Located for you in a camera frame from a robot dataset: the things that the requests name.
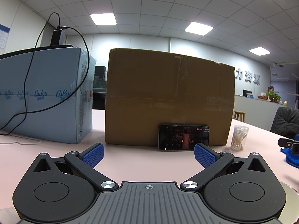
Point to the wall sign lettering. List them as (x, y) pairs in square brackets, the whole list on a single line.
[(247, 76)]

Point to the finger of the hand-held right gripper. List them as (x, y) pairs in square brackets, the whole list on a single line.
[(285, 142)]

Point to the clear cotton swab jar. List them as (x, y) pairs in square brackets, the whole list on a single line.
[(239, 140)]

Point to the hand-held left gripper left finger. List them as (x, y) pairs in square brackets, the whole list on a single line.
[(93, 155)]

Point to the black smartphone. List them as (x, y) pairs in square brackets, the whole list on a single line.
[(177, 137)]

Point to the green potted plant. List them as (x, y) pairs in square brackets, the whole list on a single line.
[(273, 96)]

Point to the large cardboard box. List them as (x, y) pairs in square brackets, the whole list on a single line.
[(168, 86)]

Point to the computer monitor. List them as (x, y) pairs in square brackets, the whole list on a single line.
[(247, 93)]

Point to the wooden stool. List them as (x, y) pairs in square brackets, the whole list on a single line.
[(240, 113)]

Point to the grey reception counter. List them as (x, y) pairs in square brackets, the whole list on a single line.
[(257, 109)]

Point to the wall notice board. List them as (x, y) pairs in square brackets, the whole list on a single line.
[(4, 39)]

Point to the black power adapter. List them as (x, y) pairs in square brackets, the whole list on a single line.
[(57, 37)]

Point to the ceiling light panel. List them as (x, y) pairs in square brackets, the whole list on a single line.
[(103, 19), (198, 28), (259, 51)]

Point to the light blue wrapped package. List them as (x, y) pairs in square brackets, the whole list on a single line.
[(46, 86)]

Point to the black flat panel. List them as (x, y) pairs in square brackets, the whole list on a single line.
[(35, 48)]

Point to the black office chair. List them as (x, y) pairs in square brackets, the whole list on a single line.
[(285, 119)]

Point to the blue cloth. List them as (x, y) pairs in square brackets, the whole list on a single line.
[(290, 159)]

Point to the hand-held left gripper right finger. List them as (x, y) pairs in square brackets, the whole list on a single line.
[(203, 155)]

